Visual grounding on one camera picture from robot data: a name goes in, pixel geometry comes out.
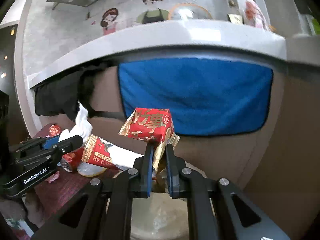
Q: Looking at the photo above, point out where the beige trash bin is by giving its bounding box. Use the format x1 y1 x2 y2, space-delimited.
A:
130 162 213 240

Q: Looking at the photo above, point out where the sauce bottle with label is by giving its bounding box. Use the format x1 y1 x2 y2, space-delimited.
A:
227 0 244 25

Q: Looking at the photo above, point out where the blue towel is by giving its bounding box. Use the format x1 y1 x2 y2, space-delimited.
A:
118 58 273 137

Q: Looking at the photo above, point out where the orange rimmed splatter screen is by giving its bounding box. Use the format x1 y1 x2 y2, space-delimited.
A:
168 3 213 20

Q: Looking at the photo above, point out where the red paper cup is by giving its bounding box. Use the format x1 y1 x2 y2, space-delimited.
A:
48 124 62 137

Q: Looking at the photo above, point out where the grey kitchen countertop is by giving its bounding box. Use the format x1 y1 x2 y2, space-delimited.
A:
27 20 319 88

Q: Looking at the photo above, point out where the black refrigerator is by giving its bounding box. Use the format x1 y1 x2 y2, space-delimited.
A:
0 24 18 106

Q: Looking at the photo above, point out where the red drink bottle orange cap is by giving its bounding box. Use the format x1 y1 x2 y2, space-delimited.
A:
245 0 271 31

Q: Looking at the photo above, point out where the round yellow scrubber pad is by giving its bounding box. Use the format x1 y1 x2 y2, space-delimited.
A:
77 161 107 177

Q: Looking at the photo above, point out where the pink plastic piece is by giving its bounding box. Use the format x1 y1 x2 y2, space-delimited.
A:
45 171 60 184

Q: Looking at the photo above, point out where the black cloth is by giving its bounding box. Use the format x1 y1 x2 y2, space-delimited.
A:
35 63 106 121

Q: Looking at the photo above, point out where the red plaid tablecloth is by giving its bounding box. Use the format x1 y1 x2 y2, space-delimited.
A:
32 123 121 221

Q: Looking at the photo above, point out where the crushed red soda can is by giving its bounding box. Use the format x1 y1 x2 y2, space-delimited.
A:
60 147 84 173

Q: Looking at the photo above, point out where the red and gold snack wrapper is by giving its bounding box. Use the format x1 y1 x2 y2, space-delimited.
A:
81 135 143 171

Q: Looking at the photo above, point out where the white tissue paper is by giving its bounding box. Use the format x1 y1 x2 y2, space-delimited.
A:
58 102 93 144

